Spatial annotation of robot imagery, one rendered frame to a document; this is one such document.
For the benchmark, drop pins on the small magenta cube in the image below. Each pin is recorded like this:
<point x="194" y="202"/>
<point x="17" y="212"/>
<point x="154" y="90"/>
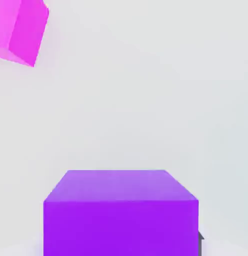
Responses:
<point x="24" y="34"/>

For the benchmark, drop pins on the small purple cube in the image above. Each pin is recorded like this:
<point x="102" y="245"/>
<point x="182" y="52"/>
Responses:
<point x="120" y="224"/>

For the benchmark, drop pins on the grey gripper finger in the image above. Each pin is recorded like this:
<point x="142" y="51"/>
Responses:
<point x="200" y="246"/>

